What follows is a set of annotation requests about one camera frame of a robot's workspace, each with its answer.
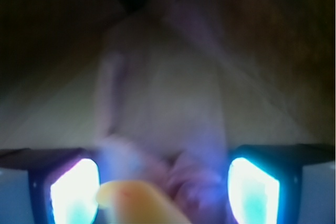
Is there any brown paper bag tray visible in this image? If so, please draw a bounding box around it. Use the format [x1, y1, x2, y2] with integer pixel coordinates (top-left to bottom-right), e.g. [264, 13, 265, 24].
[1, 0, 335, 148]

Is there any pink plush bunny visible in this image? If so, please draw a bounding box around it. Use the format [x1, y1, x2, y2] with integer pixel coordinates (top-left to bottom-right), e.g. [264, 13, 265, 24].
[96, 0, 232, 223]

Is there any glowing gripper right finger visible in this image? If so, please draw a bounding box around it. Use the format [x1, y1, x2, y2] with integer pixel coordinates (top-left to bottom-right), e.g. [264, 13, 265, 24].
[227, 144, 335, 223]

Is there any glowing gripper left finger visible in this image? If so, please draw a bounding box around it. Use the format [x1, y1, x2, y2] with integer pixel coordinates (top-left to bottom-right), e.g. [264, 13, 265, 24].
[1, 148, 100, 223]

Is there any yellow rubber duck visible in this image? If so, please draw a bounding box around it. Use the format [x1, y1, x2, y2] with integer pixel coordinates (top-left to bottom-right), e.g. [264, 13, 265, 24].
[96, 180, 191, 223]

